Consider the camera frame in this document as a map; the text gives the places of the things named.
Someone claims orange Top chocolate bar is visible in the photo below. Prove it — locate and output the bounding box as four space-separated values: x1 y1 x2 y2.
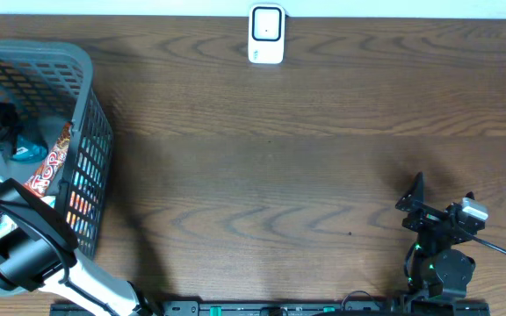
23 122 72 198

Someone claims grey plastic shopping basket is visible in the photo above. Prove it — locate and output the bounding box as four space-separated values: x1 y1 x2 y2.
0 39 114 296

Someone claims blue mouthwash bottle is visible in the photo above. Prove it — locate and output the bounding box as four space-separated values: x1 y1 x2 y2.
11 135 48 163

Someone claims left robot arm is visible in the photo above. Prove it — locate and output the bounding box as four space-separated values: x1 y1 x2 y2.
0 104 161 315

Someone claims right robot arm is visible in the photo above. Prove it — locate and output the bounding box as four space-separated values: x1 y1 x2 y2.
395 172 475 315

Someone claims white barcode scanner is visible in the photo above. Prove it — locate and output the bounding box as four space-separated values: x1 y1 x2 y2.
248 4 286 64

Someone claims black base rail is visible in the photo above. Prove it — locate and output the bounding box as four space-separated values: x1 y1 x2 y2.
49 299 491 316

